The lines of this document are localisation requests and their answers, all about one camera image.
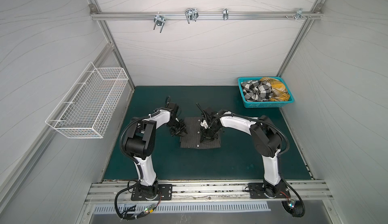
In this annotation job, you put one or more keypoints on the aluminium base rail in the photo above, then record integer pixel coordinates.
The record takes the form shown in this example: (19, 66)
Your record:
(209, 191)

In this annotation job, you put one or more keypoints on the metal u-bolt clamp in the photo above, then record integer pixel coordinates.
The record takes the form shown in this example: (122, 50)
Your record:
(159, 21)

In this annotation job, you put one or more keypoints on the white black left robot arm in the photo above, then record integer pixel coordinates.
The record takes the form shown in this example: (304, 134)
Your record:
(137, 142)

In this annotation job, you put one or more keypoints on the small metal ring clamp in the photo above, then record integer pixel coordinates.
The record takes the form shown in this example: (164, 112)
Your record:
(225, 14)

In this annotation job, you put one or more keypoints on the yellow plaid shirt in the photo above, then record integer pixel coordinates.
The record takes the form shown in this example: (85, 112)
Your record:
(279, 91)

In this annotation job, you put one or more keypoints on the teal plastic laundry basket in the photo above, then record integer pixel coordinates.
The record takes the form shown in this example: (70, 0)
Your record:
(266, 104)

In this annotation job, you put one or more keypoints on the aluminium top cross rail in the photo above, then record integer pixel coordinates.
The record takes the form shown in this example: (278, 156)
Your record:
(176, 16)

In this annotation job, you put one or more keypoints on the white wire wall basket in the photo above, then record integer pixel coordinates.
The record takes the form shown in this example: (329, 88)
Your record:
(87, 108)

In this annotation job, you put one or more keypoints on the white slotted vent strip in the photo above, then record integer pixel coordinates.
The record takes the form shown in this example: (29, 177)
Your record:
(193, 207)

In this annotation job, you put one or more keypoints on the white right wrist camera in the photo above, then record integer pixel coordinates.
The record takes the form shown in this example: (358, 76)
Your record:
(204, 124)

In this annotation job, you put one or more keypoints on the metal bracket with bolts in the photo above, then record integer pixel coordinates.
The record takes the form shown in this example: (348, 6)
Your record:
(299, 15)

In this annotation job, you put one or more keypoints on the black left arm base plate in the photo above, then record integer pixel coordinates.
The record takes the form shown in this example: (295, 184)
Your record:
(163, 192)

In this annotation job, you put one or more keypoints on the black white checkered shirt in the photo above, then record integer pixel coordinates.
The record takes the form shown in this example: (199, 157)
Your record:
(256, 91)

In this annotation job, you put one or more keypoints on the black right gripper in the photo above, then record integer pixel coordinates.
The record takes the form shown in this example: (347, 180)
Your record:
(208, 130)

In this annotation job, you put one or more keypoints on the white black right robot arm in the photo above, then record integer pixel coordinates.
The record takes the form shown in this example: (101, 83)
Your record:
(266, 137)

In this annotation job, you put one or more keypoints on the dark grey pinstriped shirt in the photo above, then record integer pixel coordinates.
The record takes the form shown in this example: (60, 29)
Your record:
(192, 140)

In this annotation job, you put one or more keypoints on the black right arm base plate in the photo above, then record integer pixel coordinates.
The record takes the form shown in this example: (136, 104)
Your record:
(257, 190)

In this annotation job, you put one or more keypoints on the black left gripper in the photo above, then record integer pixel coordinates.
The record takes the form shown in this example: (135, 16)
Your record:
(182, 128)

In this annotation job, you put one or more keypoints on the metal double hook clamp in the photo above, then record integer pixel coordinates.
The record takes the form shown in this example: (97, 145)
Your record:
(191, 14)

